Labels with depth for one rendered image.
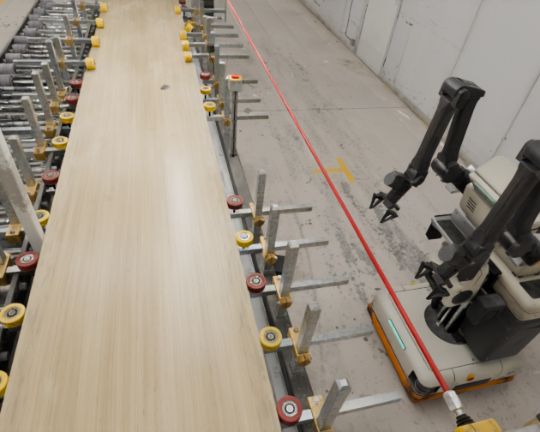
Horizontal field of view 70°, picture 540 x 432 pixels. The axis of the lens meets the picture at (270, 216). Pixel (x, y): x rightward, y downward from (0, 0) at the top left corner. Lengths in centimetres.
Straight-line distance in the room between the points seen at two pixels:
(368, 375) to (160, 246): 144
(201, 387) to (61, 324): 54
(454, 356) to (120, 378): 172
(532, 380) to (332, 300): 127
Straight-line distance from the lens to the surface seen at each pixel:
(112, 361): 143
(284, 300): 159
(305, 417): 143
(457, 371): 239
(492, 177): 170
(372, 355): 257
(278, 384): 167
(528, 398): 290
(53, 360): 149
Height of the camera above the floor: 214
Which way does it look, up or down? 42 degrees down
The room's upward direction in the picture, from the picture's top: 7 degrees clockwise
